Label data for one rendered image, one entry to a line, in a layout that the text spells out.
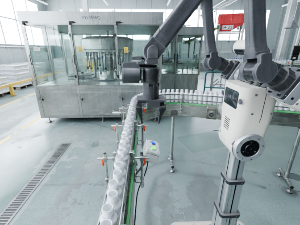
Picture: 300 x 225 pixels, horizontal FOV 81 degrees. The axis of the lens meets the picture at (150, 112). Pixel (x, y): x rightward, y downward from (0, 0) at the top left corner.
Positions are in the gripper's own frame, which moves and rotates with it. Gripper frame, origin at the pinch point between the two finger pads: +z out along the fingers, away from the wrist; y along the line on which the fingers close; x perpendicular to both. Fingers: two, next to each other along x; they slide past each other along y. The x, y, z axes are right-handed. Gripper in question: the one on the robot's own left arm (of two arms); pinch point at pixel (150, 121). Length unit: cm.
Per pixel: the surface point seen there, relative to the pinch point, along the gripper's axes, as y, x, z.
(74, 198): -84, 103, 141
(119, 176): -12.4, -0.5, 24.7
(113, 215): -12.2, -17.1, 27.1
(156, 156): 4.6, 24.8, 31.8
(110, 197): -14.1, -12.4, 24.4
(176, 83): 101, 520, 78
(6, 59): -720, 911, 35
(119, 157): -14.5, 14.5, 25.6
